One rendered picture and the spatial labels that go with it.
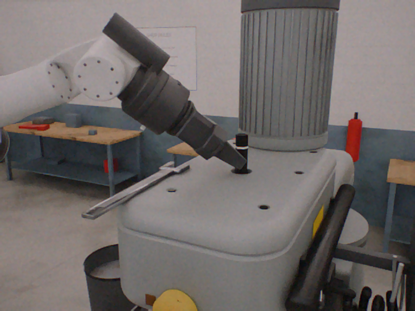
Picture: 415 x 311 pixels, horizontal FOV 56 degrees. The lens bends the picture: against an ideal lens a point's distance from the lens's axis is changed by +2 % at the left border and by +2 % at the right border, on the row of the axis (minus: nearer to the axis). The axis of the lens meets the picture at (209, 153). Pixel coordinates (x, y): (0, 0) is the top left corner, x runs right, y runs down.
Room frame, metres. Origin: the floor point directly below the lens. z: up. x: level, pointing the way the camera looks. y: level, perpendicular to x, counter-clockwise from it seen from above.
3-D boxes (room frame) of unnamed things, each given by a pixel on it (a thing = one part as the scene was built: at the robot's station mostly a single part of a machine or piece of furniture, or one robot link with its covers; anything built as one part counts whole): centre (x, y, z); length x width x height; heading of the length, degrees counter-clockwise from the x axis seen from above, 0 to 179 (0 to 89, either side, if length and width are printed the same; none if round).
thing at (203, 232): (0.66, -0.06, 1.81); 0.47 x 0.26 x 0.16; 154
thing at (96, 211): (0.56, 0.10, 1.89); 0.24 x 0.04 x 0.01; 156
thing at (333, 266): (0.64, -0.21, 1.66); 0.12 x 0.04 x 0.04; 154
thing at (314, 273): (0.61, -0.20, 1.79); 0.45 x 0.04 x 0.04; 154
